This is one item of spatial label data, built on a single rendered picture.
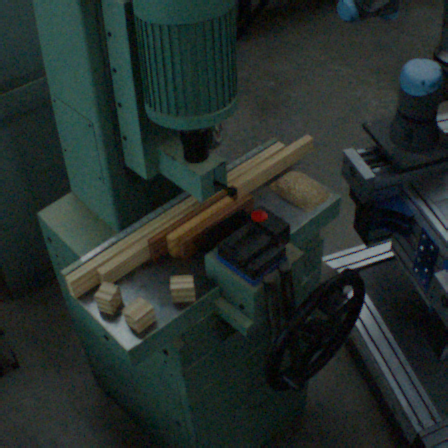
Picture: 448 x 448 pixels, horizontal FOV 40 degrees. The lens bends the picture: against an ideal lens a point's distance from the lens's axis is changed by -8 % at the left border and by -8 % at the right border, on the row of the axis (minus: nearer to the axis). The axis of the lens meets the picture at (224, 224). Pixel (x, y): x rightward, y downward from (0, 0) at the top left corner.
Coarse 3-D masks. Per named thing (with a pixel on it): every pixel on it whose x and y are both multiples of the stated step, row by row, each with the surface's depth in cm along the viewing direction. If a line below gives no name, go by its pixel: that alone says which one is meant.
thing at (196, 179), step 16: (176, 144) 134; (160, 160) 136; (176, 160) 131; (208, 160) 130; (224, 160) 130; (176, 176) 134; (192, 176) 129; (208, 176) 129; (224, 176) 132; (192, 192) 132; (208, 192) 131
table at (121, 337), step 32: (256, 192) 148; (320, 224) 146; (192, 256) 135; (96, 288) 130; (128, 288) 129; (160, 288) 129; (96, 320) 124; (160, 320) 123; (192, 320) 128; (256, 320) 126; (128, 352) 119
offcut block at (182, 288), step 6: (174, 276) 126; (180, 276) 126; (186, 276) 126; (192, 276) 126; (174, 282) 125; (180, 282) 125; (186, 282) 124; (192, 282) 124; (174, 288) 124; (180, 288) 124; (186, 288) 124; (192, 288) 124; (174, 294) 125; (180, 294) 125; (186, 294) 125; (192, 294) 125; (174, 300) 126; (180, 300) 126; (186, 300) 126; (192, 300) 126
